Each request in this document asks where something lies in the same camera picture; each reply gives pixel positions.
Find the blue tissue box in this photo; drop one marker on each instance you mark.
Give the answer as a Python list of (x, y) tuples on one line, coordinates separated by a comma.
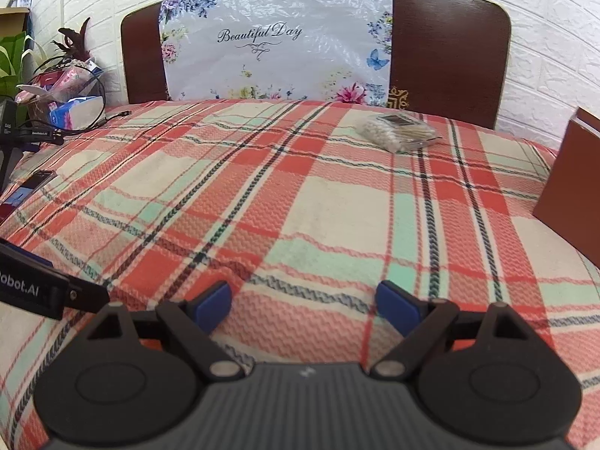
[(75, 110)]

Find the white floral plastic sheet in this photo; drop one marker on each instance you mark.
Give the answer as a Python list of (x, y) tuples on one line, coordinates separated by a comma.
[(281, 65)]

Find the red plaid blanket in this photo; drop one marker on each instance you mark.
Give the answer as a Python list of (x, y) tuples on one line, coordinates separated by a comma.
[(304, 206)]

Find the black smartphone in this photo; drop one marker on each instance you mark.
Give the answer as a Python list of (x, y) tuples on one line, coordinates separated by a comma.
[(28, 187)]

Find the dark red plant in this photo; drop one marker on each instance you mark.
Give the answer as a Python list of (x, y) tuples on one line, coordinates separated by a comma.
[(75, 42)]

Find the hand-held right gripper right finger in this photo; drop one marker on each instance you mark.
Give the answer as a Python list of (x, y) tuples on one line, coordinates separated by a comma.
[(396, 307)]

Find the brown cardboard box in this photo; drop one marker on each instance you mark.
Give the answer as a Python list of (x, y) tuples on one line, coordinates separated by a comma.
[(572, 197)]

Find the clear cotton swab pack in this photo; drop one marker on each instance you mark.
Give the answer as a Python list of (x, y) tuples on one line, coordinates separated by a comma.
[(393, 133)]

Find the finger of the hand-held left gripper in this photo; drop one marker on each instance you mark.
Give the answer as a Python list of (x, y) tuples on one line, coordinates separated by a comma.
[(86, 297)]

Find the pink wrapped packets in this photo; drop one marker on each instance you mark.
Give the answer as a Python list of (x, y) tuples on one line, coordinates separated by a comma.
[(70, 77)]

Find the open cardboard carton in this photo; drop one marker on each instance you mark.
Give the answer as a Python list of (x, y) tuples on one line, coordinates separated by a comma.
[(11, 21)]

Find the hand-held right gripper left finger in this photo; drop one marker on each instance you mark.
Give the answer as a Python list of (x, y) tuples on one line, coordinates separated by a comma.
[(213, 307)]

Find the black device on tripod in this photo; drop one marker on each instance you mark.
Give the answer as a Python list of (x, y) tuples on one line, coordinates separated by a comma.
[(7, 122)]

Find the brown wooden headboard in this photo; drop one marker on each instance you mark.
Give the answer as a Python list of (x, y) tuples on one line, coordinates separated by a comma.
[(445, 47)]

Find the green bag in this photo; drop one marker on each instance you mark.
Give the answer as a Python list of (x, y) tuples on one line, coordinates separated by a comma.
[(11, 56)]

